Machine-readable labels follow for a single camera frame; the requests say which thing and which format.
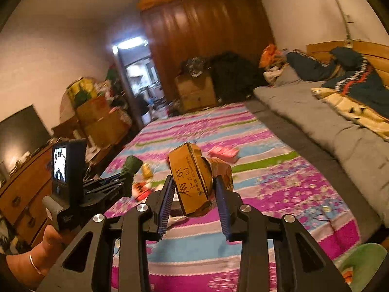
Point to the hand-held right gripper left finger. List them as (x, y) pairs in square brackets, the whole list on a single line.
[(167, 200)]

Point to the yellow green bag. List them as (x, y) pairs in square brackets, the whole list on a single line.
[(80, 91)]

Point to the wooden dresser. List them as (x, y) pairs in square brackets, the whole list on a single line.
[(21, 194)]

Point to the wooden headboard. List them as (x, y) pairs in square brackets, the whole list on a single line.
[(380, 54)]

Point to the light grey quilt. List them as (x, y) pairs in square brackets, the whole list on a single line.
[(334, 133)]

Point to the orange bag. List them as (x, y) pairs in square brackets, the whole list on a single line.
[(269, 53)]

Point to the pink packet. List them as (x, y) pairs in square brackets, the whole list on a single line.
[(223, 153)]

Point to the green plastic basin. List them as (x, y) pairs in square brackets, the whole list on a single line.
[(367, 267)]

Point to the dark grey mattress sheet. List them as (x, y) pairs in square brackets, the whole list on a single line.
[(288, 133)]

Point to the dark blue patterned jacket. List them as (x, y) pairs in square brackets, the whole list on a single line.
[(358, 79)]

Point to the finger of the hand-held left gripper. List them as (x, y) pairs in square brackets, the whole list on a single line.
[(106, 193), (112, 178)]

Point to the floral striped bedsheet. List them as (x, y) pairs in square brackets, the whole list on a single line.
[(273, 188)]

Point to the dark green scouring pad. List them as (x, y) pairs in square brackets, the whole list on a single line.
[(132, 165)]

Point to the brown cardboard box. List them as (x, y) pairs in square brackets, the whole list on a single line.
[(91, 111), (196, 92), (106, 130)]

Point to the white cloth pile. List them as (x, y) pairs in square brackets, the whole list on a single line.
[(273, 73)]

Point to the cream printed blanket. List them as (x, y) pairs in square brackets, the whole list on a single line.
[(358, 109)]

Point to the black white patterned cloth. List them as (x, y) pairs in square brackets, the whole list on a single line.
[(9, 234)]

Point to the black television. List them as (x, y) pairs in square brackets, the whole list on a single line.
[(21, 133)]

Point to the brown wooden wardrobe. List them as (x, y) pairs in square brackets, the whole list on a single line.
[(206, 30)]

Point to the small yellow packet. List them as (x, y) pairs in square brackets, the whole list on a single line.
[(147, 170)]

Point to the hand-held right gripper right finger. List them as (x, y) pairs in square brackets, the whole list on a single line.
[(223, 213)]

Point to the red orange packet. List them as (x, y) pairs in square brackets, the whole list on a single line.
[(142, 190)]

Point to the black clothing pile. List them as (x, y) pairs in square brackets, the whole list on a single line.
[(234, 76)]

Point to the yellow cardboard box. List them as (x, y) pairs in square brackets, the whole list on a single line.
[(188, 182)]

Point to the bright ceiling lamp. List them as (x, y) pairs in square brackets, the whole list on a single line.
[(130, 44)]

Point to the shiny crumpled plastic bag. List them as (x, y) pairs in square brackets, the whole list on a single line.
[(194, 65)]

